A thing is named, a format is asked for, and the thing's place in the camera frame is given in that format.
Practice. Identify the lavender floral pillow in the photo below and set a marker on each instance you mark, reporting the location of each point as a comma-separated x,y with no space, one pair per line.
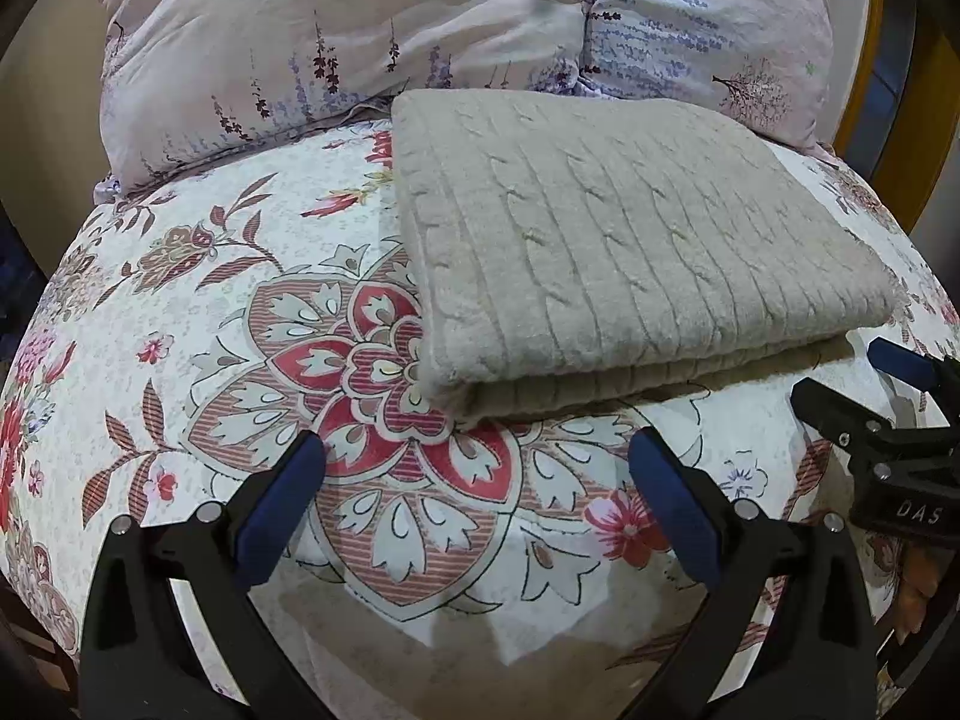
337,37

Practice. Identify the person's right hand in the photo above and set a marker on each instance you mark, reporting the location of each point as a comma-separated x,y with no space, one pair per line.
916,585

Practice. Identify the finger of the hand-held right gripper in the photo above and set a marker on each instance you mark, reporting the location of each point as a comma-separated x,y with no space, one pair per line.
900,364
832,409

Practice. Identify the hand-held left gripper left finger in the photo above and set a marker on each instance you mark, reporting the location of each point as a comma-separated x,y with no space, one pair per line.
277,517

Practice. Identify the floral bed quilt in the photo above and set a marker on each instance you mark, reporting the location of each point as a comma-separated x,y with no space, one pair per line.
225,315

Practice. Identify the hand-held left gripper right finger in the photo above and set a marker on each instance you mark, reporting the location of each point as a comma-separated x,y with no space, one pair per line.
675,517

